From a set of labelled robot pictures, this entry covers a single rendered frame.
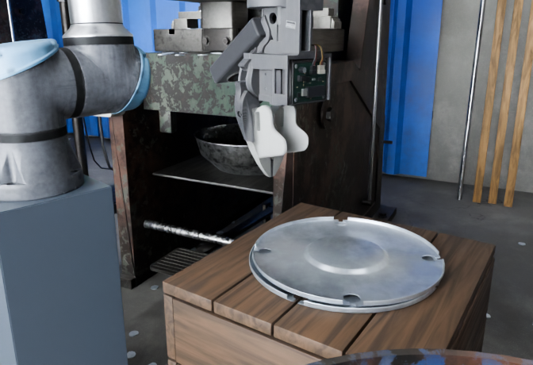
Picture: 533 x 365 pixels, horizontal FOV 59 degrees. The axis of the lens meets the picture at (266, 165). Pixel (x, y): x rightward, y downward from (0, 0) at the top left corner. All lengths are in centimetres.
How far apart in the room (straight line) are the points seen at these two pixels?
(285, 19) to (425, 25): 186
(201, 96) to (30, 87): 51
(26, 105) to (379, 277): 57
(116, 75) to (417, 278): 57
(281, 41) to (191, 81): 69
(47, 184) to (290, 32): 45
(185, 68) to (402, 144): 146
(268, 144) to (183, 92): 68
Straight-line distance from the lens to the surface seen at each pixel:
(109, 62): 84
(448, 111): 240
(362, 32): 149
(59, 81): 80
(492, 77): 218
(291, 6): 52
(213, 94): 117
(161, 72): 126
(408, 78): 238
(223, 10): 122
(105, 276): 87
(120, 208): 137
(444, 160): 245
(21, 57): 78
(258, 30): 55
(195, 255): 121
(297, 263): 73
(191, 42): 130
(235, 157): 127
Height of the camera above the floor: 69
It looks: 15 degrees down
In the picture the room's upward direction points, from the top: straight up
